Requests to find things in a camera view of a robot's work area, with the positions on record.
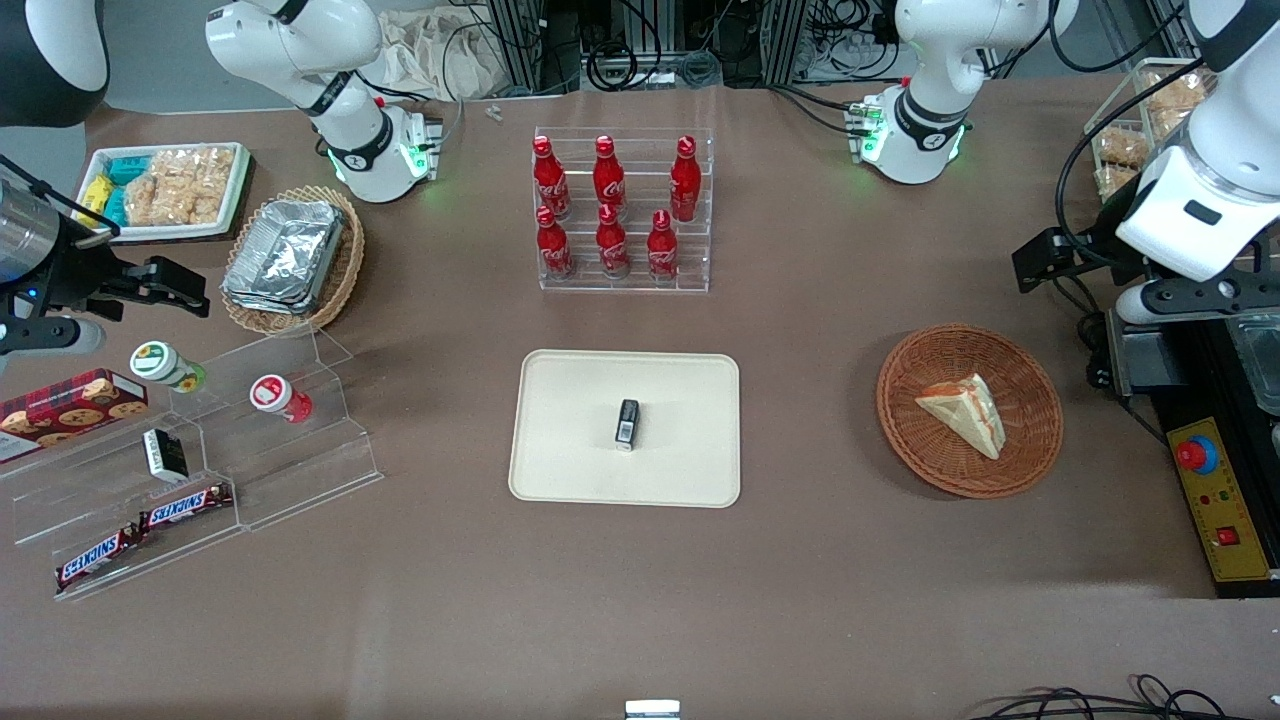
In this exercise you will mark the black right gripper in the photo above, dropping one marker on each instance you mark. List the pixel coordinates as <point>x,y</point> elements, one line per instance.
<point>78,272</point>

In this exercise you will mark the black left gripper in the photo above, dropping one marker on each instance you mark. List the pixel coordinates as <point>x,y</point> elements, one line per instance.
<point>1098,259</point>

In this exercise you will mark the triangular sandwich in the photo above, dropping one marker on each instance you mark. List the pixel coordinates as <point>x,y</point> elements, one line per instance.
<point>965,412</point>

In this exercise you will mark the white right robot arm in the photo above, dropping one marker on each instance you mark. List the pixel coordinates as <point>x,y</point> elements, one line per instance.
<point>290,40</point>

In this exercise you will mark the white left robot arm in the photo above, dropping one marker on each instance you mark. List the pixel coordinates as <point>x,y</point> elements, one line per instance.
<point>940,60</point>

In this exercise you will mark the white rectangular snack tray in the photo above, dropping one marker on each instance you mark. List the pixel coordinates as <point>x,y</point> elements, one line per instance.
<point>235,205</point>

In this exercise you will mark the aluminium foil tray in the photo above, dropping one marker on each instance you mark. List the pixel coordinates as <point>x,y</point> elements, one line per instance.
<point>285,255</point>

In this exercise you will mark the oval light wicker basket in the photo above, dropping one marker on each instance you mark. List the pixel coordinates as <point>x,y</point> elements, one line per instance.
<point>345,270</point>

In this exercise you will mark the round brown wicker basket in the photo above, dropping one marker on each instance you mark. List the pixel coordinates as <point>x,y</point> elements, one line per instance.
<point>1030,440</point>

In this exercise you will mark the beige plastic tray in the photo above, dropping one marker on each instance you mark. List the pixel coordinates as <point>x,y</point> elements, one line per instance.
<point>570,440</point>

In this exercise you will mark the green-lid drink bottle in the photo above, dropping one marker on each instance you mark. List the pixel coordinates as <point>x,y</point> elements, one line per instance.
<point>160,363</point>

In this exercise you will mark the teal snack packet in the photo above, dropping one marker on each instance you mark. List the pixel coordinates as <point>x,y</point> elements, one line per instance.
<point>127,169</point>
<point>116,208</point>

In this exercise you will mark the bag of rice crackers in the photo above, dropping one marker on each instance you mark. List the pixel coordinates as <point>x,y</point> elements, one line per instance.
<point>180,185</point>

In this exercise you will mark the yellow snack packet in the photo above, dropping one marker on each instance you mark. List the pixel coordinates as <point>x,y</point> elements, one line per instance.
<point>95,193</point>

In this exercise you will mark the bag of fried snacks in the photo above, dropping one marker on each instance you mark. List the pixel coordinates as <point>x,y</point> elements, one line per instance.
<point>1175,100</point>
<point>1120,150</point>

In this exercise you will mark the grey metal box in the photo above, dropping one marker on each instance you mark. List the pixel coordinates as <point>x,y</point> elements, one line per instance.
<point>1150,360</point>

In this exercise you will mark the red-lid drink bottle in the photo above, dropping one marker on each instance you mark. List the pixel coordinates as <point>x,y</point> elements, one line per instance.
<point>275,395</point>

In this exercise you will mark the red cookie box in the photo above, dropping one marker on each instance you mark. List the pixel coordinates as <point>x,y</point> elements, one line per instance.
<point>70,410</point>

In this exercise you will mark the small black white box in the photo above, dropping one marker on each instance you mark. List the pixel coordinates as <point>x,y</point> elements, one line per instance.
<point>165,455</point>

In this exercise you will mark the clear acrylic step shelf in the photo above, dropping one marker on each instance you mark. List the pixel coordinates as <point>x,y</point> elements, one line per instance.
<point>290,470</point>

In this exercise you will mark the Snickers chocolate bar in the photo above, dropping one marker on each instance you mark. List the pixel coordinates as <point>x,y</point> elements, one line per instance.
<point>185,507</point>
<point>95,558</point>

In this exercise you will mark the steel pan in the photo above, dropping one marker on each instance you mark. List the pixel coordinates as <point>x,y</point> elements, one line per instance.
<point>1262,360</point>

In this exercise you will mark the yellow emergency stop box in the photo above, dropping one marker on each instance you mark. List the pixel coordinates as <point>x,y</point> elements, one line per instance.
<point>1225,510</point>

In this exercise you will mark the beige cloth bag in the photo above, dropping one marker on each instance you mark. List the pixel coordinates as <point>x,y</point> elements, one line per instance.
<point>440,60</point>

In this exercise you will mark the clear acrylic bottle rack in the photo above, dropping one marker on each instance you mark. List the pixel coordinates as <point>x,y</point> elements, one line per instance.
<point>690,255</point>

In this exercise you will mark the red cola bottle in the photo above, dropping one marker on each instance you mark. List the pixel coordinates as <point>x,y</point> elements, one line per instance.
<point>685,185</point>
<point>612,248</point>
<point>553,250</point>
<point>662,252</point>
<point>550,180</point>
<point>608,180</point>

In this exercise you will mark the small black snack packet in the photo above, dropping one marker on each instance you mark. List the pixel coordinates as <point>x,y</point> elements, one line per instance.
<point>627,425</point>

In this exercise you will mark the white device edge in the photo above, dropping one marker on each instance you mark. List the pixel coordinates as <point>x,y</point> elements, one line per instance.
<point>652,711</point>

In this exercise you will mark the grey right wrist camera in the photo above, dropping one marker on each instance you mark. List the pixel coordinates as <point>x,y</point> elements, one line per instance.
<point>55,336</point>

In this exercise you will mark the black appliance frame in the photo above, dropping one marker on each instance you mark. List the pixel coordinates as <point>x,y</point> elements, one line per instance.
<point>1215,370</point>

